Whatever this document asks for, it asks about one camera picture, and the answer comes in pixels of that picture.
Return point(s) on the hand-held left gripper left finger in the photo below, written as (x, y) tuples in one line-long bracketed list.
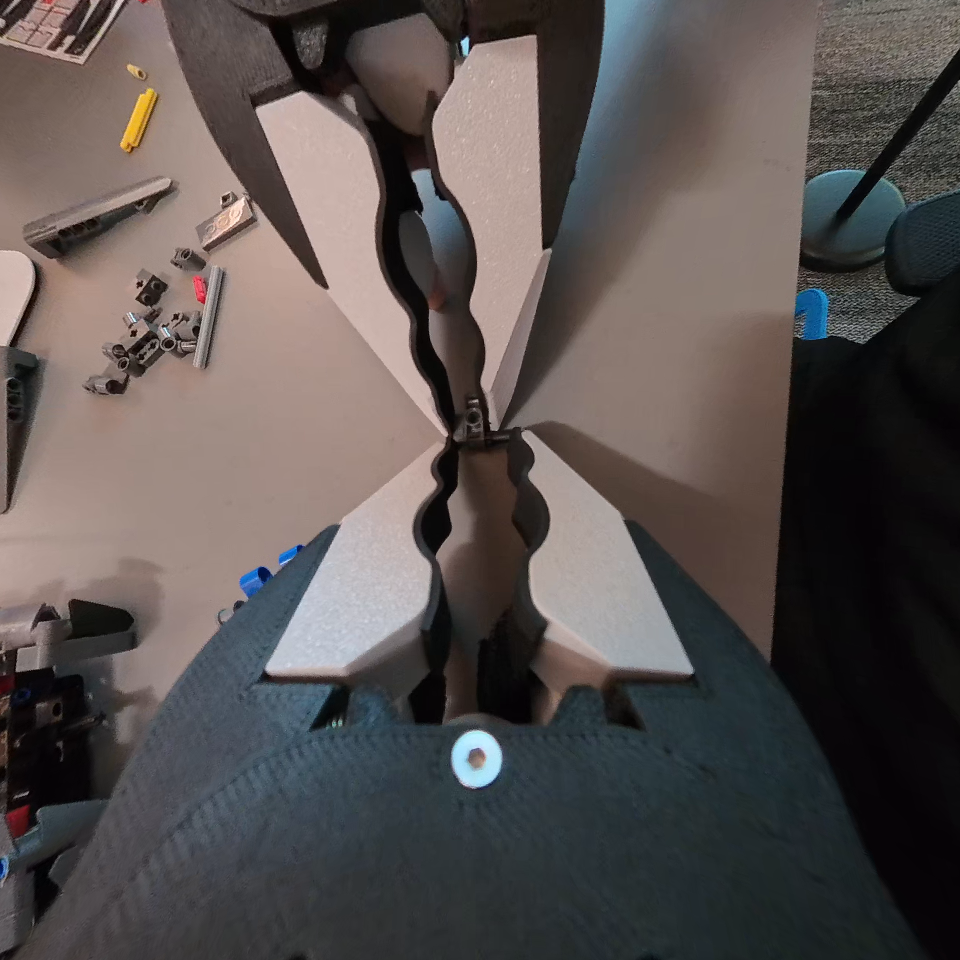
[(367, 592)]

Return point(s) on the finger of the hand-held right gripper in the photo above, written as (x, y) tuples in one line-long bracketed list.
[(330, 187), (502, 165)]

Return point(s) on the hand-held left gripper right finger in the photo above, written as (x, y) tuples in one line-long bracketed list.
[(607, 600)]

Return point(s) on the black lego pin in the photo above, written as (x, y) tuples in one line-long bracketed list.
[(502, 436)]

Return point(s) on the small grey lego connector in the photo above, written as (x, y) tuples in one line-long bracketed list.
[(471, 420)]

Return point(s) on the yellow lego axle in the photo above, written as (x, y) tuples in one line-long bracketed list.
[(139, 120)]

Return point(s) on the blue lego connector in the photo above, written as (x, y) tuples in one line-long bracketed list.
[(291, 556), (255, 577)]

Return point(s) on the dark grey lego connector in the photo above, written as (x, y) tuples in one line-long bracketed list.
[(227, 612)]

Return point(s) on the long grey lego axle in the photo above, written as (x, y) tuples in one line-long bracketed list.
[(208, 319)]

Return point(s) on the pile of grey lego connectors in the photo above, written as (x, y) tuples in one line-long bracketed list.
[(146, 337)]

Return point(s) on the partly built lego model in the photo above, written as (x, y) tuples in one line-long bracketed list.
[(45, 735)]

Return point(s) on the dark grey lego wedge panel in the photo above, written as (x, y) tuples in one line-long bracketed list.
[(15, 420)]

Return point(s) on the person's right hand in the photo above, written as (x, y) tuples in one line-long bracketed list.
[(421, 255)]

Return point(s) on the grey flat plate piece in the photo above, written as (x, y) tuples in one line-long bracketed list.
[(225, 223)]

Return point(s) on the instruction booklet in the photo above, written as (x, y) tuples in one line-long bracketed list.
[(56, 22)]

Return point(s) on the black clothing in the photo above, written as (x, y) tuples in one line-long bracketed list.
[(870, 637)]

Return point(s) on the blue plastic object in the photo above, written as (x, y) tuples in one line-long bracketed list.
[(810, 311)]

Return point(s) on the black stand pole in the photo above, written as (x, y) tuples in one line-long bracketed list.
[(896, 129)]

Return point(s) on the black chair armrest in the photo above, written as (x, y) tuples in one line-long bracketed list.
[(926, 240)]

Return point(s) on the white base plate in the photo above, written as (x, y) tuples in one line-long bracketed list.
[(11, 292)]

